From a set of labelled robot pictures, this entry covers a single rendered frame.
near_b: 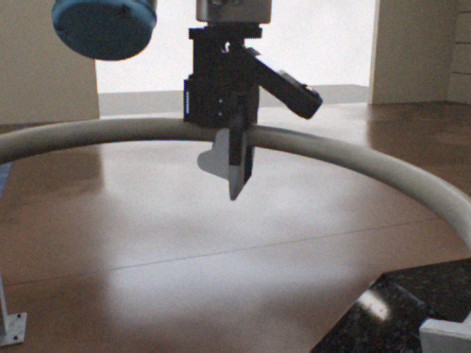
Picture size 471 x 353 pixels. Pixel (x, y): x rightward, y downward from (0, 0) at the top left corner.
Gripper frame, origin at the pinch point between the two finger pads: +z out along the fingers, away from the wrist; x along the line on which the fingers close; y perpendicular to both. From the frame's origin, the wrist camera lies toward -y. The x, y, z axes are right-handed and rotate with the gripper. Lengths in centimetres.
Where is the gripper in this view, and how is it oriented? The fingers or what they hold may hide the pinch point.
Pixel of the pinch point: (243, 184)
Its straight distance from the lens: 62.7
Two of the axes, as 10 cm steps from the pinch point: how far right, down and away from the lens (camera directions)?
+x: -2.4, 3.2, -9.2
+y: -9.7, -1.1, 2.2
